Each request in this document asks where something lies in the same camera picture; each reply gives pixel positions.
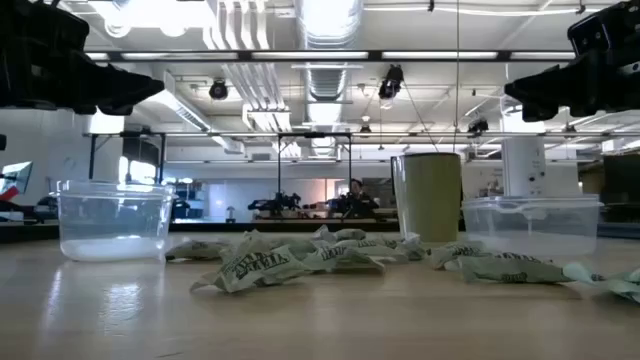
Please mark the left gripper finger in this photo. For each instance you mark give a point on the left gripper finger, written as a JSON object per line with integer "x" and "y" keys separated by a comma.
{"x": 117, "y": 109}
{"x": 122, "y": 87}

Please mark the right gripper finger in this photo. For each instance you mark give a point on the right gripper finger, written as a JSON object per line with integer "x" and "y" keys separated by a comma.
{"x": 539, "y": 113}
{"x": 555, "y": 87}

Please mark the black background robot arm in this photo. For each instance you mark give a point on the black background robot arm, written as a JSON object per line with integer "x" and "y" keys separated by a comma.
{"x": 275, "y": 204}
{"x": 332, "y": 205}

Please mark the white pillar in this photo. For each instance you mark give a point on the white pillar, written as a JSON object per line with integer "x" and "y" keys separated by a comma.
{"x": 522, "y": 160}

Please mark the dark background monitor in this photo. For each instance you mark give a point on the dark background monitor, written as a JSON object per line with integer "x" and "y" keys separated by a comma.
{"x": 622, "y": 177}

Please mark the tilted computer monitor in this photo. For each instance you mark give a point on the tilted computer monitor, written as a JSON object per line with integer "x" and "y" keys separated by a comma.
{"x": 17, "y": 177}

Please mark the tall clear plastic bin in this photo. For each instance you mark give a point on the tall clear plastic bin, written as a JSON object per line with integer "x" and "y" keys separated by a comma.
{"x": 115, "y": 220}

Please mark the low clear plastic bin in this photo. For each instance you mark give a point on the low clear plastic bin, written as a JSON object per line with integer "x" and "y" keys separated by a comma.
{"x": 532, "y": 225}

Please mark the green cup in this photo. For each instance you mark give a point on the green cup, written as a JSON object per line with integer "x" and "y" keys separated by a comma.
{"x": 432, "y": 197}

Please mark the small background lamp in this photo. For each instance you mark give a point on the small background lamp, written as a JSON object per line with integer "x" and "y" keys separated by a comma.
{"x": 230, "y": 214}

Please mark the person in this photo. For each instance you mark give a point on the person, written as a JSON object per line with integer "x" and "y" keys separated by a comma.
{"x": 356, "y": 197}

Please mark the black background station frame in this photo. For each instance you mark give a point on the black background station frame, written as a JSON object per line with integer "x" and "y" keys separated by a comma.
{"x": 314, "y": 135}
{"x": 125, "y": 134}

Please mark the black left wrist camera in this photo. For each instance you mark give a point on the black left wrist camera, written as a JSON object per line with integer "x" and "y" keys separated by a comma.
{"x": 40, "y": 25}

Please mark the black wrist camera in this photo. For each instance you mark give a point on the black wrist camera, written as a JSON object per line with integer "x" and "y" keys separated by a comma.
{"x": 40, "y": 25}
{"x": 607, "y": 27}

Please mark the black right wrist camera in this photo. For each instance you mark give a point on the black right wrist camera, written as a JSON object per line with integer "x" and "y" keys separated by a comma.
{"x": 607, "y": 27}

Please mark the black hanging camera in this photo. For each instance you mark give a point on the black hanging camera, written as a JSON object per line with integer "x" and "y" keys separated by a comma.
{"x": 477, "y": 125}
{"x": 218, "y": 90}
{"x": 391, "y": 82}

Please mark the silver ventilation duct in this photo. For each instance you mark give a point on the silver ventilation duct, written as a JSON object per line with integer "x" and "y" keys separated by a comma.
{"x": 327, "y": 80}

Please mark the black aluminium rig frame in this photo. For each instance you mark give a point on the black aluminium rig frame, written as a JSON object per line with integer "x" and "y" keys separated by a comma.
{"x": 300, "y": 227}

